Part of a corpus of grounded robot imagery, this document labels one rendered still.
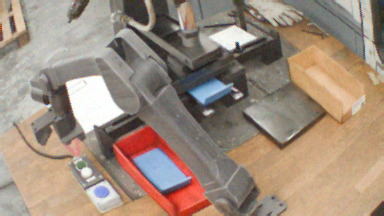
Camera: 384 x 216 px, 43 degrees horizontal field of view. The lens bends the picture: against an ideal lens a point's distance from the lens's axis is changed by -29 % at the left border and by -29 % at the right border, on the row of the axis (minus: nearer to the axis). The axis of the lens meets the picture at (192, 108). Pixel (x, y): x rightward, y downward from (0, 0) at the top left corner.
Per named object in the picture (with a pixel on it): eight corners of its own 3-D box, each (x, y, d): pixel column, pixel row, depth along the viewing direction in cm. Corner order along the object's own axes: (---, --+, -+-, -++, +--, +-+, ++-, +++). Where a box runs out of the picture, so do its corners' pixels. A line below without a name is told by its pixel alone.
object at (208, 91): (208, 109, 143) (206, 97, 141) (169, 77, 154) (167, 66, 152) (235, 94, 146) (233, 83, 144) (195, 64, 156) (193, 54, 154)
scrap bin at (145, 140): (176, 222, 129) (171, 206, 125) (118, 163, 146) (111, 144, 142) (223, 198, 133) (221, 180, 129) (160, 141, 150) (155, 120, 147)
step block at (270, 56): (267, 65, 167) (262, 38, 161) (260, 60, 169) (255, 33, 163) (282, 57, 169) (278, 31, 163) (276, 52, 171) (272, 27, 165)
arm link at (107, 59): (32, 73, 121) (116, 53, 103) (53, 50, 127) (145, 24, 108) (51, 116, 127) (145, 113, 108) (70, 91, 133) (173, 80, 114)
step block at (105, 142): (107, 160, 147) (97, 132, 142) (101, 153, 149) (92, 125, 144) (128, 149, 149) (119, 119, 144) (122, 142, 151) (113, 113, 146)
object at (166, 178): (165, 198, 135) (162, 190, 133) (132, 160, 146) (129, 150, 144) (193, 186, 137) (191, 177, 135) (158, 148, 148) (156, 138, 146)
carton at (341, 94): (341, 127, 144) (342, 104, 139) (290, 82, 161) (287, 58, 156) (364, 106, 148) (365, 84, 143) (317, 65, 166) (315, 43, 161)
